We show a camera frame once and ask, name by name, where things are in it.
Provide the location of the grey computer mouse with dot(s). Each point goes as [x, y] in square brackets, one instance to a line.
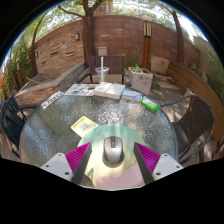
[113, 150]

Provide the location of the curved wooden bench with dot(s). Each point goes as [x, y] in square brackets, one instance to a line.
[196, 83]

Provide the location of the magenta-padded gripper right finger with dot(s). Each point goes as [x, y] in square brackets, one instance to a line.
[168, 166]

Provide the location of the clear plastic cup with straw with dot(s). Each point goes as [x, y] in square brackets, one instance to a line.
[102, 75]

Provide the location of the dark wicker chair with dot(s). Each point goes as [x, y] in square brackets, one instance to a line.
[193, 123]

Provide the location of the wooden lamp post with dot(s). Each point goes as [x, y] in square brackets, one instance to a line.
[146, 46]

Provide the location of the black slatted chair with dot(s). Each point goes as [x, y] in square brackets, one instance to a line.
[13, 123]

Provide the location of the thick tree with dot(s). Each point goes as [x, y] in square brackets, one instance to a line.
[88, 40]

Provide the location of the white book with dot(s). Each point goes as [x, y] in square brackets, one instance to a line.
[110, 90]

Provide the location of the slim tree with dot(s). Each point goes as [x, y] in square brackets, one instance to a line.
[180, 43]

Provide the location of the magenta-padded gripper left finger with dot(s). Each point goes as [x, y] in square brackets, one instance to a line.
[58, 166]

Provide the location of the yellow card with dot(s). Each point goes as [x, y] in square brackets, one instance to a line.
[83, 126]

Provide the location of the white square planter with plant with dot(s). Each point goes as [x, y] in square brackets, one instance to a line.
[141, 80]

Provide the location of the black wall light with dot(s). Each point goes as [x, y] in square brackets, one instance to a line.
[36, 53]
[77, 36]

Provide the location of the pale blue booklet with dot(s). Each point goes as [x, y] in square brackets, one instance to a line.
[132, 95]

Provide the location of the grey wall box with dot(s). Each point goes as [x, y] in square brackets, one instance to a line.
[102, 51]

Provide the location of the colourful magazine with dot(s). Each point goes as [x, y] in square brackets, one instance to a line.
[80, 89]

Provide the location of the dark brown wooden chair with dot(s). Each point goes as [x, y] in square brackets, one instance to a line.
[113, 64]

